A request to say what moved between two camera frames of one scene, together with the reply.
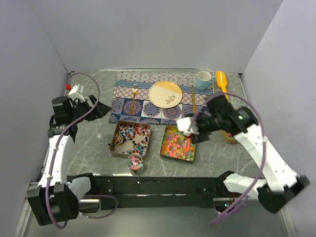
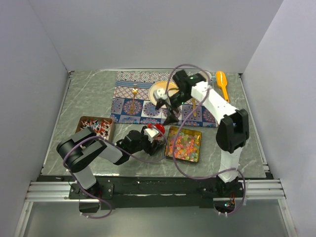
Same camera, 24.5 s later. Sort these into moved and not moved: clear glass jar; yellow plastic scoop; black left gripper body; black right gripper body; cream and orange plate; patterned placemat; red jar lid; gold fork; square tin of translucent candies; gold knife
Moved: black left gripper body; clear glass jar; black right gripper body; red jar lid
Not moved: patterned placemat; square tin of translucent candies; cream and orange plate; gold fork; gold knife; yellow plastic scoop
